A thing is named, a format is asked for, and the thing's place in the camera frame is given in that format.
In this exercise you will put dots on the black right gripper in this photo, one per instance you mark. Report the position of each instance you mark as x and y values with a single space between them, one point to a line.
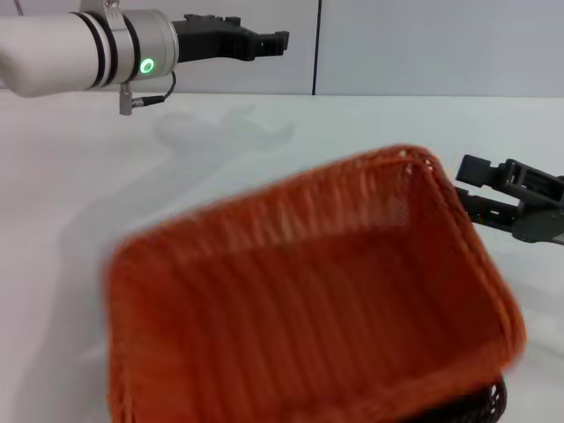
544 224

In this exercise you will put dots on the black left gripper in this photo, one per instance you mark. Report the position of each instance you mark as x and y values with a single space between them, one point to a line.
211 37

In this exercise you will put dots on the orange woven basket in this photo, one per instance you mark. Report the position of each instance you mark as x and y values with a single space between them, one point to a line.
308 299

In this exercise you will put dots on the dark brown woven basket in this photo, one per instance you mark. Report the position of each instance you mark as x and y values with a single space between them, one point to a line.
489 403

